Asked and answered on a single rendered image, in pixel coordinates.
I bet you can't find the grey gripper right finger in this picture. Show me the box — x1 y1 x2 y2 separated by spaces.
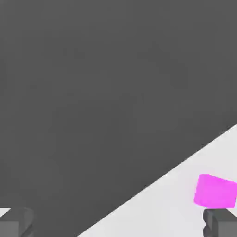
202 208 237 237

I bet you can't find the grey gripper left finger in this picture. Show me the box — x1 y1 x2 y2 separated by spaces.
0 207 35 237

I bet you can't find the small magenta cube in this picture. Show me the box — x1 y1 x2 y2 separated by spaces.
193 173 237 209

